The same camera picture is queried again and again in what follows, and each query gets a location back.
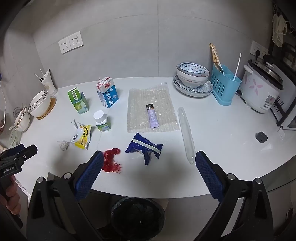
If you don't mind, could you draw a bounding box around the white bowl with red print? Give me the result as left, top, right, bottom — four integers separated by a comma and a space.
176, 70, 210, 88

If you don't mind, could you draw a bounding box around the white plastic stirrer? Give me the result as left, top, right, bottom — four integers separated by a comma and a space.
232, 52, 242, 81

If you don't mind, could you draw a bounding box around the blue floral bowl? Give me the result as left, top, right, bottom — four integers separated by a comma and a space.
177, 62, 210, 79

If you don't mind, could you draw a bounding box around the blue striped plate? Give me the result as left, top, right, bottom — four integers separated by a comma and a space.
173, 75, 213, 98

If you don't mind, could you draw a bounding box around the tall white cup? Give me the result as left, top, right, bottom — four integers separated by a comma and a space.
39, 68, 58, 96

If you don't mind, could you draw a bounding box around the round wooden coaster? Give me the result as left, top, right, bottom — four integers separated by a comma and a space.
36, 97, 57, 120

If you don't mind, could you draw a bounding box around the red mesh netting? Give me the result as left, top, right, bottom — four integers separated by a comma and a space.
101, 147, 122, 173

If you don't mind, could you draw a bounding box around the white bowl with dark rim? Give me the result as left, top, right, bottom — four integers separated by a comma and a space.
29, 90, 51, 117

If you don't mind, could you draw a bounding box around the white pill bottle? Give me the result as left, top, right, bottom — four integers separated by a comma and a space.
93, 110, 112, 132

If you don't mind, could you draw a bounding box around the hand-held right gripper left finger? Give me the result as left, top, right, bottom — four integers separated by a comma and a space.
26, 151, 104, 241

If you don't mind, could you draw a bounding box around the person's left hand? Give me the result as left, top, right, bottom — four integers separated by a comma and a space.
0, 178, 21, 215

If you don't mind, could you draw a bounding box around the purple sachet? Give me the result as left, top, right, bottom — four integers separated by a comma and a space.
146, 103, 159, 128

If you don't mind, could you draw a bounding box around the blue and white milk carton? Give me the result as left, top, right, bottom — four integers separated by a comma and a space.
95, 76, 119, 108

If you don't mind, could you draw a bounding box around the blue plastic utensil holder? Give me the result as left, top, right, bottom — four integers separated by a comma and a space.
212, 64, 242, 106

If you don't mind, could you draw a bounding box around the clear bubble wrap sheet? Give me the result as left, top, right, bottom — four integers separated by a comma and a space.
127, 85, 180, 133

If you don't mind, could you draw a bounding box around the white rice cooker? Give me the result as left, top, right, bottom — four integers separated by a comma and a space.
239, 59, 284, 113

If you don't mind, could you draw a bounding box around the small black charger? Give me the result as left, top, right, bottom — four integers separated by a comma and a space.
255, 132, 268, 143

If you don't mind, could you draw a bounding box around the small white ceramic bowl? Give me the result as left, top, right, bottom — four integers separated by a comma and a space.
14, 107, 31, 132

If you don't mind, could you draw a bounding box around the bundle of wooden chopsticks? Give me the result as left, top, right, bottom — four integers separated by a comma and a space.
210, 43, 223, 70

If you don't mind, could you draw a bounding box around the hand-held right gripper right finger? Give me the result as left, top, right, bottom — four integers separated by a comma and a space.
195, 150, 272, 241

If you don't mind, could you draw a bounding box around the hanging beige cloth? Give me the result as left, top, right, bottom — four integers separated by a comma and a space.
272, 14, 288, 45

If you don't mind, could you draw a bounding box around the white wall socket with plug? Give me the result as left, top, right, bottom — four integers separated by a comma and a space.
251, 40, 270, 61

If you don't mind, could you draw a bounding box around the yellow snack wrapper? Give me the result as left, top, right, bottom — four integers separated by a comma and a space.
70, 124, 92, 151

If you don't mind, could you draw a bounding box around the blue snack wrapper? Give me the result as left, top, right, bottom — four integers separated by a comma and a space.
125, 133, 164, 166

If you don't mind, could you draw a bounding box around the green medicine box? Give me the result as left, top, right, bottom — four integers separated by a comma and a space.
68, 86, 89, 115

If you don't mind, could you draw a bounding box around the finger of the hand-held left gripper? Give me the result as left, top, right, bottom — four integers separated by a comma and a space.
16, 144, 38, 163
6, 143, 25, 156

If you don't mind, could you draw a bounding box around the clear plastic tube cover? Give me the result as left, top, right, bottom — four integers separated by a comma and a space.
178, 107, 195, 164

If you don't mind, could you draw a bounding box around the black mesh trash bin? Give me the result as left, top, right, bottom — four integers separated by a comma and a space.
110, 197, 166, 241

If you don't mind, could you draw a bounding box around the white toaster oven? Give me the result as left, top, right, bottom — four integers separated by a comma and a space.
269, 70, 296, 130

